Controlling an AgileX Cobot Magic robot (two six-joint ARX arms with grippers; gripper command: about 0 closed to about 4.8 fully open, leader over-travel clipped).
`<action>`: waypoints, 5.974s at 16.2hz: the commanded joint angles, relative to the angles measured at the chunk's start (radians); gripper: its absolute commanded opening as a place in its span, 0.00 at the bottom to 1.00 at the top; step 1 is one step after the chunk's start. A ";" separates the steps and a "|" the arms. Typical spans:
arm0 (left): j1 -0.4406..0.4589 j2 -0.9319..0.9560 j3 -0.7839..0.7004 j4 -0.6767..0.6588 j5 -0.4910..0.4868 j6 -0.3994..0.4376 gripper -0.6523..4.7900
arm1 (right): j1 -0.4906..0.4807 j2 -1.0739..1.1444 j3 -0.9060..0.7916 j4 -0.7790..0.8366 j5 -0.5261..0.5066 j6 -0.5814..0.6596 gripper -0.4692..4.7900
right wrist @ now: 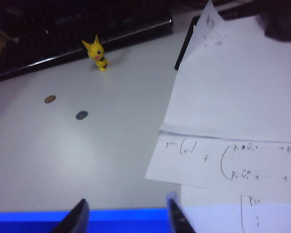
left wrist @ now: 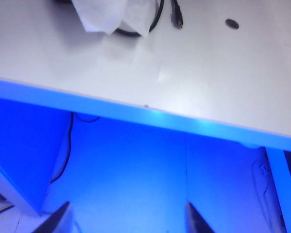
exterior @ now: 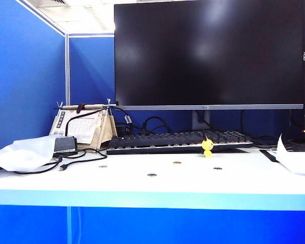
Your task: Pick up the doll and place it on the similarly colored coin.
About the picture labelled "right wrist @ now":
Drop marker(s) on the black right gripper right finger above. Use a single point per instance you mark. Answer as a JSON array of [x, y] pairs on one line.
[[177, 218]]

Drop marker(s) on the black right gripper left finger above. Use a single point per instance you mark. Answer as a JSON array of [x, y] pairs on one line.
[[75, 221]]

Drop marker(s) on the yellow Pikachu doll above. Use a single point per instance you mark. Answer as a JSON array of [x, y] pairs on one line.
[[98, 54]]

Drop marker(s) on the silver coin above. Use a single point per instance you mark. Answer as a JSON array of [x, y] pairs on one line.
[[81, 115]]

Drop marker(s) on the copper gold coin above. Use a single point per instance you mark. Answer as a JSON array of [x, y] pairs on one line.
[[50, 99]]

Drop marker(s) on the white paper sheet with line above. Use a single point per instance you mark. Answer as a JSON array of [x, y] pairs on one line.
[[220, 218]]

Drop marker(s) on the white paper sheet with equations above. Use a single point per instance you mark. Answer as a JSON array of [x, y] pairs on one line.
[[208, 174]]

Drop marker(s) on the curled white paper sheet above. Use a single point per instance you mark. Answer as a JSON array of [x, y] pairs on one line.
[[232, 85]]

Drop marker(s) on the black mechanical keyboard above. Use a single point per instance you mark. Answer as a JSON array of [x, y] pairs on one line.
[[63, 43]]

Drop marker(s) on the black round stand base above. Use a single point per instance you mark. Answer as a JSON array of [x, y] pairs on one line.
[[281, 24]]

